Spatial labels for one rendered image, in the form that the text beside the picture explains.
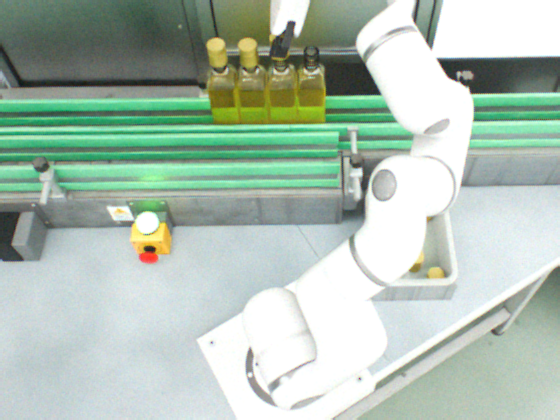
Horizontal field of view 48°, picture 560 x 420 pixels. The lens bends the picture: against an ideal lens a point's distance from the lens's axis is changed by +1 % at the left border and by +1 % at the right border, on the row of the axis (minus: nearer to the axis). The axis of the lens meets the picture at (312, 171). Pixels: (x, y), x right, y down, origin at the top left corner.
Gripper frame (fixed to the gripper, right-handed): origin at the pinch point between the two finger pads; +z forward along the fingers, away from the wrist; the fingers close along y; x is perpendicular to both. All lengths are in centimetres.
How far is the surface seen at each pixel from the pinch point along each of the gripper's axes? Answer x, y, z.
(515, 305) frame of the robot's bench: 85, 17, 72
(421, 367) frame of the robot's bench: 60, 32, 84
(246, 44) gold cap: -5.7, 0.1, 2.2
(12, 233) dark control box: -46, 20, 47
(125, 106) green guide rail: -26.8, -3.6, 30.0
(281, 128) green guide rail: 4.9, 4.3, 20.1
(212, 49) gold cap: -11.6, 1.2, 3.8
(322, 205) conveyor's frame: 15.9, 15.7, 29.9
